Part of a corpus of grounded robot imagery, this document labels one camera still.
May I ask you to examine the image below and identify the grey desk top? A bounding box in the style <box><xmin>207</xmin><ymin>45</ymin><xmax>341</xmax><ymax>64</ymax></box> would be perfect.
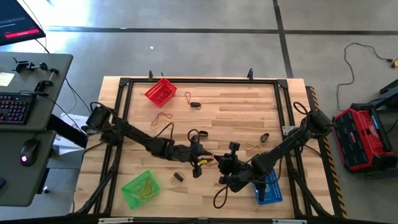
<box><xmin>0</xmin><ymin>52</ymin><xmax>74</xmax><ymax>132</ymax></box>
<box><xmin>0</xmin><ymin>129</ymin><xmax>57</xmax><ymax>208</ymax></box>

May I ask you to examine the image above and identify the red and black tool case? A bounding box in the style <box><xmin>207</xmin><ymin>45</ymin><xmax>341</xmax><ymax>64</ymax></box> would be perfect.
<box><xmin>331</xmin><ymin>102</ymin><xmax>398</xmax><ymax>174</ymax></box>

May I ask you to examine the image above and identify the dark monitor with red bar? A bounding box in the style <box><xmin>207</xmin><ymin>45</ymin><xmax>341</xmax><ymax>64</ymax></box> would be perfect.
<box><xmin>0</xmin><ymin>0</ymin><xmax>47</xmax><ymax>47</ymax></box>

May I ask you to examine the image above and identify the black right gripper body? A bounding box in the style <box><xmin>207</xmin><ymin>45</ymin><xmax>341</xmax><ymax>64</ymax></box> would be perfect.
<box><xmin>219</xmin><ymin>163</ymin><xmax>254</xmax><ymax>192</ymax></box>

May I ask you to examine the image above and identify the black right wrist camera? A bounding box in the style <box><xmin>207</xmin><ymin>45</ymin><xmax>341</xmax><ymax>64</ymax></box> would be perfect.
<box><xmin>228</xmin><ymin>141</ymin><xmax>241</xmax><ymax>157</ymax></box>

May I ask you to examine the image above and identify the black computer mouse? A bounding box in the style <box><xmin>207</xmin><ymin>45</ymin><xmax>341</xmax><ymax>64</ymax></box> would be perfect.
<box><xmin>19</xmin><ymin>138</ymin><xmax>41</xmax><ymax>167</ymax></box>

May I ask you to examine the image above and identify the black backlit keyboard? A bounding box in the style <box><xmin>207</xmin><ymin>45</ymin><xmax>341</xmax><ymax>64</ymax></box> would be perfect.
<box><xmin>0</xmin><ymin>91</ymin><xmax>37</xmax><ymax>126</ymax></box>

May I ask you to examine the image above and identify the yellow sticky note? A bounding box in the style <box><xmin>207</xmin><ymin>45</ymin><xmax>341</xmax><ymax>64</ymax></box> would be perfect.
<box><xmin>0</xmin><ymin>72</ymin><xmax>16</xmax><ymax>87</ymax></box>

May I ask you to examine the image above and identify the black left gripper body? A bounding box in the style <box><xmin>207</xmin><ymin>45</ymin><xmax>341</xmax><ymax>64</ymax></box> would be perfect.
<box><xmin>174</xmin><ymin>142</ymin><xmax>201</xmax><ymax>167</ymax></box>

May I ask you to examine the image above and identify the blue plastic basket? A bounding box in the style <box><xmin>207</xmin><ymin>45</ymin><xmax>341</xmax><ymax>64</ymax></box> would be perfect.
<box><xmin>252</xmin><ymin>167</ymin><xmax>284</xmax><ymax>206</ymax></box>

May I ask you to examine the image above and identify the green plastic basket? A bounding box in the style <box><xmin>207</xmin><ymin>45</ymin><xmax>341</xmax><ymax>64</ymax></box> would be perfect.
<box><xmin>121</xmin><ymin>169</ymin><xmax>162</xmax><ymax>210</ymax></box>

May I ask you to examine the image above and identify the black equipment stand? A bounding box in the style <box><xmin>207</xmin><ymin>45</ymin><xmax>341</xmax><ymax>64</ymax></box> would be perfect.
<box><xmin>368</xmin><ymin>78</ymin><xmax>398</xmax><ymax>110</ymax></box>

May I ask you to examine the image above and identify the silver frame bracket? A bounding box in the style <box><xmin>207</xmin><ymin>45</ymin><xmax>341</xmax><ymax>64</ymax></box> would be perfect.
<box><xmin>98</xmin><ymin>217</ymin><xmax>134</xmax><ymax>224</ymax></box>
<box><xmin>272</xmin><ymin>218</ymin><xmax>308</xmax><ymax>224</ymax></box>

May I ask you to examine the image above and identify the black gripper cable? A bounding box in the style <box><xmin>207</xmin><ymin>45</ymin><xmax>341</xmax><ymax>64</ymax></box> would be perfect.
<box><xmin>187</xmin><ymin>128</ymin><xmax>201</xmax><ymax>146</ymax></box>
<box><xmin>212</xmin><ymin>185</ymin><xmax>230</xmax><ymax>210</ymax></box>

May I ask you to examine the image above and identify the black floor cable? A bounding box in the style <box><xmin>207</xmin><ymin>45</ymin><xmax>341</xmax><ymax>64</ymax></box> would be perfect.
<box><xmin>336</xmin><ymin>42</ymin><xmax>392</xmax><ymax>112</ymax></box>

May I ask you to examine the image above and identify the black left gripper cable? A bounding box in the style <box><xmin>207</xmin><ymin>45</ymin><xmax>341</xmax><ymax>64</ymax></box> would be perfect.
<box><xmin>187</xmin><ymin>128</ymin><xmax>201</xmax><ymax>146</ymax></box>

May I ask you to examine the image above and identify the red plastic basket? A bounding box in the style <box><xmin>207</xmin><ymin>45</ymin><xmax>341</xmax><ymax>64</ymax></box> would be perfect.
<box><xmin>144</xmin><ymin>77</ymin><xmax>178</xmax><ymax>108</ymax></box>

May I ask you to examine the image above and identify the white paper sheet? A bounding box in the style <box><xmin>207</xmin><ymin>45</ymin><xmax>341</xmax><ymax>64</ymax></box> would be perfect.
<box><xmin>52</xmin><ymin>111</ymin><xmax>91</xmax><ymax>156</ymax></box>

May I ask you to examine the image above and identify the black desk clamp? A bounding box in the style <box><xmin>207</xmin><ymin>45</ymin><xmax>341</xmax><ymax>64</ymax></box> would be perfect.
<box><xmin>12</xmin><ymin>57</ymin><xmax>49</xmax><ymax>74</ymax></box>
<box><xmin>33</xmin><ymin>67</ymin><xmax>60</xmax><ymax>96</ymax></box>

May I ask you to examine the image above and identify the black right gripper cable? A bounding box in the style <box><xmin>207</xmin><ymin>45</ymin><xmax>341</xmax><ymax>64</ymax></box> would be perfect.
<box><xmin>212</xmin><ymin>185</ymin><xmax>230</xmax><ymax>210</ymax></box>

